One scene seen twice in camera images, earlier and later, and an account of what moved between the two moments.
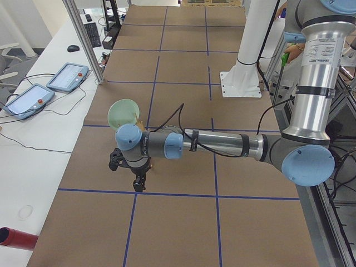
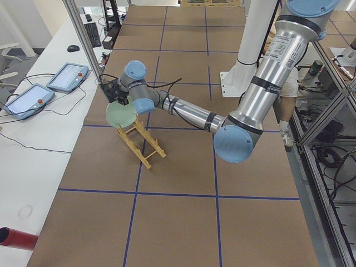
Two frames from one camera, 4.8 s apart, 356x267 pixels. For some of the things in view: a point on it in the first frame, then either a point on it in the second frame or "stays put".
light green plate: x=122 y=112 stays put
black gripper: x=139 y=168 to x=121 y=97
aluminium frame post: x=72 y=7 stays put
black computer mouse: x=72 y=48 stays put
